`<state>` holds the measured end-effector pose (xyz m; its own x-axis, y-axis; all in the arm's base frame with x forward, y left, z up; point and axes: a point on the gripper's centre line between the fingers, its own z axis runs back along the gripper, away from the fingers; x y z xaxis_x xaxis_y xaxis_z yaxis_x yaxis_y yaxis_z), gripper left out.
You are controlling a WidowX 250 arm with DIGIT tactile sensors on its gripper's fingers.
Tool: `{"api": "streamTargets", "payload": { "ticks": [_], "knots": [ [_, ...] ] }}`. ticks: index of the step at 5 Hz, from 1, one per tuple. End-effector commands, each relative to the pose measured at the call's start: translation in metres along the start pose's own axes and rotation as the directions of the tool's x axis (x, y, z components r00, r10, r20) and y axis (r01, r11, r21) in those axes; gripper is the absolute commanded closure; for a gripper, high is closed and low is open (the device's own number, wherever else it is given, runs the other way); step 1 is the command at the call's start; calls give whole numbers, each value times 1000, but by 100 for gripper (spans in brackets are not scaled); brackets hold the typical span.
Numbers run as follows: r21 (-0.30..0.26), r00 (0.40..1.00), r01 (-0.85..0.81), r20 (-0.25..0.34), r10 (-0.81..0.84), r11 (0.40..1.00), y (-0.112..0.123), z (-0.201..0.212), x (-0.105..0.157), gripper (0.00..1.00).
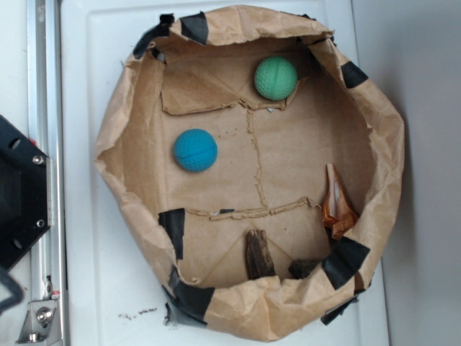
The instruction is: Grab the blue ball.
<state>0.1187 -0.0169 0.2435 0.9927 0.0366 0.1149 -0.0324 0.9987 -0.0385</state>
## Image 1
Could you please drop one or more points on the small dark bark chunk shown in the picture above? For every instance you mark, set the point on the small dark bark chunk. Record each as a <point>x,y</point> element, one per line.
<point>301,268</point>

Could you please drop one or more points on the green dimpled ball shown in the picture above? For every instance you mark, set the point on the green dimpled ball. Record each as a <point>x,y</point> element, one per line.
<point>275,78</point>

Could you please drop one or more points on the orange spiral seashell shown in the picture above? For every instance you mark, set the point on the orange spiral seashell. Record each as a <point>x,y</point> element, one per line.
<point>337,212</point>

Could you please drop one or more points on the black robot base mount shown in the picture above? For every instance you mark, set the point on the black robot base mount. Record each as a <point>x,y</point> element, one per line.
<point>24,194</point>

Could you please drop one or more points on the metal corner bracket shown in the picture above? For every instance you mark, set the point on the metal corner bracket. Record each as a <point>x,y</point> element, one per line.
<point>41,324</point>

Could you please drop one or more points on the brown paper bag tray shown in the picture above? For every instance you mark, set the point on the brown paper bag tray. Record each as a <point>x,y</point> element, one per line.
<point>197,72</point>

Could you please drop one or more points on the white plastic tray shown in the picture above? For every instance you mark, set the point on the white plastic tray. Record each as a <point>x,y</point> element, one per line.
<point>115,298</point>

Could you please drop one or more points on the brown wood stick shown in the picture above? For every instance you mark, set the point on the brown wood stick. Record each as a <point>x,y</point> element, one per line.
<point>259,261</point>

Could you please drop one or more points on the blue dimpled ball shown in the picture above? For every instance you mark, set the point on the blue dimpled ball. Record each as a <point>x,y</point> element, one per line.
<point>195,150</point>

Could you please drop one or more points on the aluminium frame rail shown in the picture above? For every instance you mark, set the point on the aluminium frame rail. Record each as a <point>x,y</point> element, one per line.
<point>45,120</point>

